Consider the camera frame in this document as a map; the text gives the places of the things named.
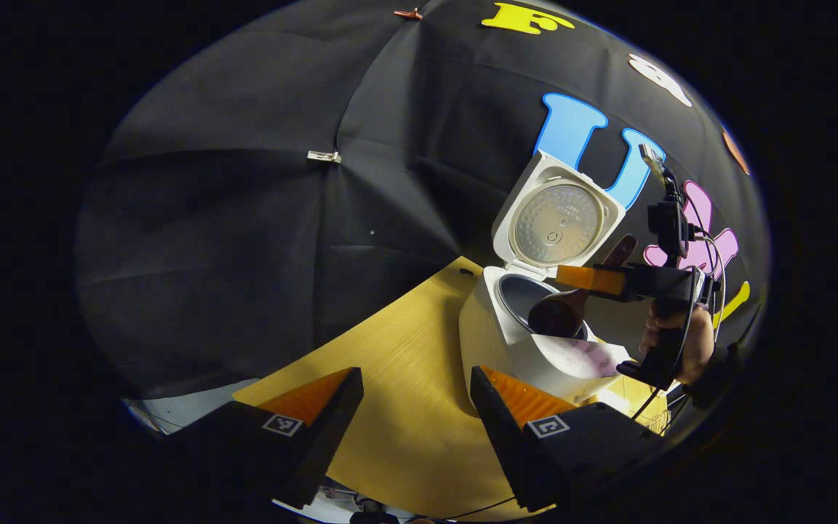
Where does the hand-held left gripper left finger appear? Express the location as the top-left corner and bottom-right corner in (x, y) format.
(172, 368), (365, 510)

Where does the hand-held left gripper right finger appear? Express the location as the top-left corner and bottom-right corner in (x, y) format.
(470, 365), (671, 510)

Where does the wooden spoon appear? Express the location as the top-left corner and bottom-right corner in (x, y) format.
(528, 234), (639, 340)

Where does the white rice cooker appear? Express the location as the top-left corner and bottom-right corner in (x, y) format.
(459, 149), (631, 408)

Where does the clear plastic container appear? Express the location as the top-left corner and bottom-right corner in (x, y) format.
(597, 373), (663, 416)

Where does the black backdrop cloth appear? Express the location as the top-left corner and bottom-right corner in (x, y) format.
(73, 0), (769, 401)

